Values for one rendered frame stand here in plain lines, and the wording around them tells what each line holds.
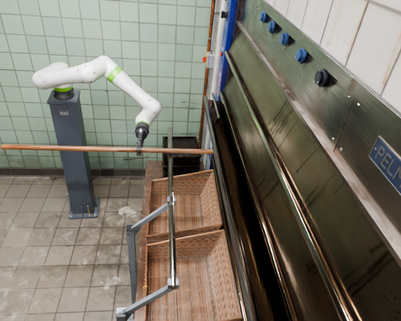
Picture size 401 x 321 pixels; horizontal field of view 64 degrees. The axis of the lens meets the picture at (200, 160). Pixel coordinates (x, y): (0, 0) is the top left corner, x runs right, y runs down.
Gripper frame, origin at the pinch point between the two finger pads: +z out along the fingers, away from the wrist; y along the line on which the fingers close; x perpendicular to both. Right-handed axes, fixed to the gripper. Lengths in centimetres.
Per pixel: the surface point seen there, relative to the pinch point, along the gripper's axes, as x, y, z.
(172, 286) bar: -20, 3, 91
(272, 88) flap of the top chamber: -57, -65, 47
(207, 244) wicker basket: -44, 47, 35
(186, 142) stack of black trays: -32, 29, -53
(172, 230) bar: -20, 2, 63
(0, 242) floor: 122, 119, -26
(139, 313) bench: -4, 61, 70
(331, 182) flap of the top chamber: -59, -65, 104
